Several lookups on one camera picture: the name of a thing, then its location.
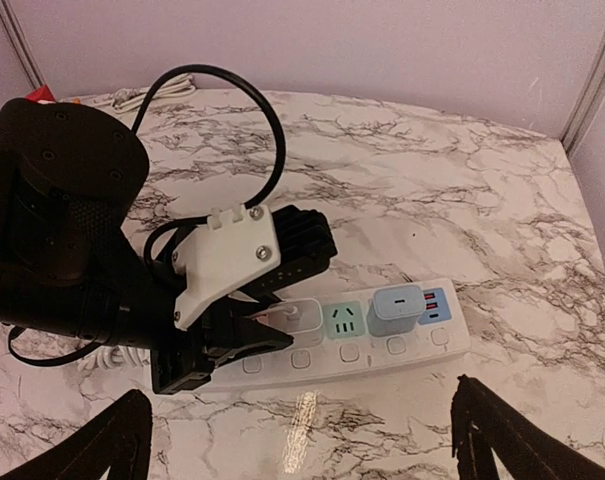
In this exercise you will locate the red cube socket adapter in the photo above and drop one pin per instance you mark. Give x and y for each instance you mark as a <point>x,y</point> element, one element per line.
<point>42,94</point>

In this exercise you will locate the aluminium frame post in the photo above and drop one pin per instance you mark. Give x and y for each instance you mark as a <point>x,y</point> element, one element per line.
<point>587,106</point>
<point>19,43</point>

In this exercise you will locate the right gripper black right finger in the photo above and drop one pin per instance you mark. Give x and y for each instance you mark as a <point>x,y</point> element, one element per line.
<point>485,428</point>

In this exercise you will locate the blue small plug adapter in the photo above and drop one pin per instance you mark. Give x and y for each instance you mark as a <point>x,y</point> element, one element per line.
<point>395,310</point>

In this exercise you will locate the white multicolour power strip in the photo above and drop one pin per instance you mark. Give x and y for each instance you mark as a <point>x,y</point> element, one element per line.
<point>348,350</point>

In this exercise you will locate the right aluminium frame post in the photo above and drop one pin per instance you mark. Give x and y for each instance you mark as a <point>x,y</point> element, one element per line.
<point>587,106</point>

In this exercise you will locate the left aluminium frame post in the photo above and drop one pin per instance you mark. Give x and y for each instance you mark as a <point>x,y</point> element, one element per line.
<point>19,43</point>

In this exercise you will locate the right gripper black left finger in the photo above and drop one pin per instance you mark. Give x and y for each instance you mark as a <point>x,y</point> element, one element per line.
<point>116,444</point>

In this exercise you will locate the white small charger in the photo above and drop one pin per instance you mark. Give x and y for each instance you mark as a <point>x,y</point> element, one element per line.
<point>302,319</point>

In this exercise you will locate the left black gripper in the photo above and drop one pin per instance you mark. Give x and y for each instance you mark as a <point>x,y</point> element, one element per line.
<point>223,334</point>

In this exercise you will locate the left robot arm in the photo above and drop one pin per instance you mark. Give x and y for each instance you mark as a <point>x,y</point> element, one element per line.
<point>69,174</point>

